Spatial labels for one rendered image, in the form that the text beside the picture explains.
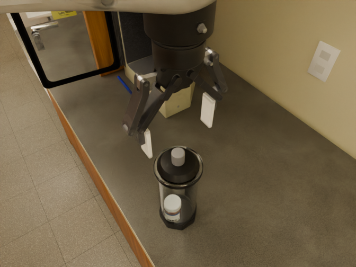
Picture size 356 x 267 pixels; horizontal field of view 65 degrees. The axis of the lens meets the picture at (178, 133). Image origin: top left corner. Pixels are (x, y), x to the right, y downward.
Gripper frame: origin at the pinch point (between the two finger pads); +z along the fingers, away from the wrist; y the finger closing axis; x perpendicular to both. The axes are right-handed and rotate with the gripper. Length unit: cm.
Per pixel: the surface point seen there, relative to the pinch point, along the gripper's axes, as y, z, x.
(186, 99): -26, 28, -33
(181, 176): 1.3, 8.8, 3.6
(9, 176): 57, 127, -127
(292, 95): -60, 28, -13
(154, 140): -8.3, 32.7, -26.4
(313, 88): -60, 20, -7
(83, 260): 34, 127, -44
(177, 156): 0.6, 5.7, 0.9
